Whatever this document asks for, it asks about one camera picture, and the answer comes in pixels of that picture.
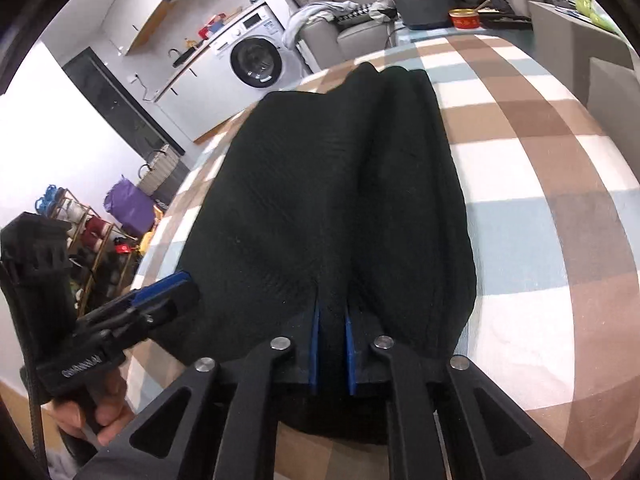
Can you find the woven laundry basket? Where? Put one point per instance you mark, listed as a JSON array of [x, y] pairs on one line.
[[157, 175]]

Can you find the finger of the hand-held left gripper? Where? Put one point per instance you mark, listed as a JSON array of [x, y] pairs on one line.
[[175, 305], [165, 280]]

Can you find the red bowl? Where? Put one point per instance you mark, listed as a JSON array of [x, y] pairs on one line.
[[463, 21]]

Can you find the white wall cabinet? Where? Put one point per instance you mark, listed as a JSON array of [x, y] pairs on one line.
[[160, 5]]

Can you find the wooden shoe rack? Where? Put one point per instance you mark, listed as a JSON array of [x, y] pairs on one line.
[[95, 230]]

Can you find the purple bag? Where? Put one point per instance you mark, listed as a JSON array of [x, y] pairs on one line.
[[127, 207]]

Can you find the plaid blanket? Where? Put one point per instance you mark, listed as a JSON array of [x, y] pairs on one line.
[[525, 210]]

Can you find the grey crumpled cloth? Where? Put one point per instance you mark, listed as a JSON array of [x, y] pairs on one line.
[[385, 7]]

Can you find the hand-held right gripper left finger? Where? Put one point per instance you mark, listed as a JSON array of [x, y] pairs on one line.
[[314, 350]]

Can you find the dark glass door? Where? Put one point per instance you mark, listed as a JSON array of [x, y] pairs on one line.
[[110, 100]]

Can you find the person's left hand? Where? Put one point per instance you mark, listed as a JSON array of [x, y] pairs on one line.
[[110, 410]]

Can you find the black bag on sofa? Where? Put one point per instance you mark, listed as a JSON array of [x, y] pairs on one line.
[[425, 10]]

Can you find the white cabinet with wood trim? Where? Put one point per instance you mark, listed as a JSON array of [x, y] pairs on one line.
[[200, 95]]

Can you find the light grey garment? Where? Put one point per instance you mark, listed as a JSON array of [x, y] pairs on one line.
[[310, 15]]

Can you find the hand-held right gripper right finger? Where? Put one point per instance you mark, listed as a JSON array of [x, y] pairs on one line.
[[350, 355]]

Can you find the black knit sweater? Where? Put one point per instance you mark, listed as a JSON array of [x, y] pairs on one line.
[[325, 185]]

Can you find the black food tray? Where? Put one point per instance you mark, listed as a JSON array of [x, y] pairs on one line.
[[505, 21]]

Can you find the white washing machine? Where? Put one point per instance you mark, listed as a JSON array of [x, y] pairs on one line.
[[255, 60]]

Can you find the grey sofa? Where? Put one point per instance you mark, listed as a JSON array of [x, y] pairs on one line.
[[360, 35]]

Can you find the red container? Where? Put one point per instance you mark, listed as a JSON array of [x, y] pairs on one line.
[[212, 27]]

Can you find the black white checked cloth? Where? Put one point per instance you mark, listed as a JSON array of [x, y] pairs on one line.
[[355, 15]]

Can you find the grey side cabinet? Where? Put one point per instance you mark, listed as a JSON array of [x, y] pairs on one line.
[[560, 45]]

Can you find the green packet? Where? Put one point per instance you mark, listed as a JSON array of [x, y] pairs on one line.
[[595, 10]]

